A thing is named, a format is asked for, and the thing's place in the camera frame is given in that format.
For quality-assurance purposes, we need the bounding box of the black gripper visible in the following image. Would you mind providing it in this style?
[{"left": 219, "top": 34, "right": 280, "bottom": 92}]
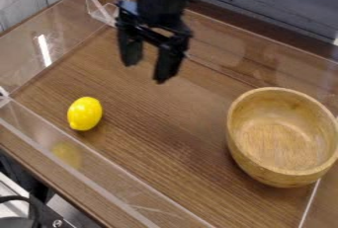
[{"left": 116, "top": 0, "right": 191, "bottom": 84}]

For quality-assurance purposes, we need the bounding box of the yellow lemon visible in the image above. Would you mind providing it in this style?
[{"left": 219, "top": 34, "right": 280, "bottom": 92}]
[{"left": 67, "top": 97, "right": 103, "bottom": 131}]

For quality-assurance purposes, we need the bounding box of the brown wooden bowl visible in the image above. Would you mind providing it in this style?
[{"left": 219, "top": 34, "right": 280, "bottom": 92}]
[{"left": 226, "top": 87, "right": 338, "bottom": 188}]

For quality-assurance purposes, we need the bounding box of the clear acrylic corner bracket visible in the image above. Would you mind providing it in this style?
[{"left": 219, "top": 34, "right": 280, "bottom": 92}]
[{"left": 84, "top": 0, "right": 119, "bottom": 27}]

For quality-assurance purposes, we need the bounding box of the clear acrylic enclosure wall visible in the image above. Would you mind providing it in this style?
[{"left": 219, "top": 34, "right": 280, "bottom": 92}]
[{"left": 0, "top": 0, "right": 338, "bottom": 228}]

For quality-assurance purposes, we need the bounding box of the black metal table frame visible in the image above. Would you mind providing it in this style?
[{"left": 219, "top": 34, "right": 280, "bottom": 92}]
[{"left": 0, "top": 152, "right": 101, "bottom": 228}]

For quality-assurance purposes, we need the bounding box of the black cable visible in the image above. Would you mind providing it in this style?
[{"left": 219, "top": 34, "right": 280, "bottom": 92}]
[{"left": 0, "top": 194, "right": 45, "bottom": 228}]

